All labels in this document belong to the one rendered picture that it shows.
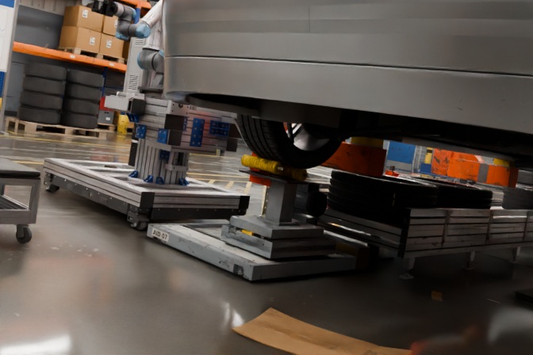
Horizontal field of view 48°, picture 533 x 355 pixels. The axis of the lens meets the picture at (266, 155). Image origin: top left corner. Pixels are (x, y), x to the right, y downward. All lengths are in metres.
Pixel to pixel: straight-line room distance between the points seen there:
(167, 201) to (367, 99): 2.17
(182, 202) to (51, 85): 6.78
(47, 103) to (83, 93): 0.67
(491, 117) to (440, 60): 0.18
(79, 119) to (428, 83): 9.29
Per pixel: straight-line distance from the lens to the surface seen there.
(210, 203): 3.76
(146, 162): 3.97
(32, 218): 2.95
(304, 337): 2.17
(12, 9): 9.09
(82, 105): 10.52
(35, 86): 10.20
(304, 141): 3.19
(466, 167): 5.19
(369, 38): 1.56
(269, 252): 2.86
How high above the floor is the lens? 0.72
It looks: 3 degrees down
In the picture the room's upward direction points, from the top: 9 degrees clockwise
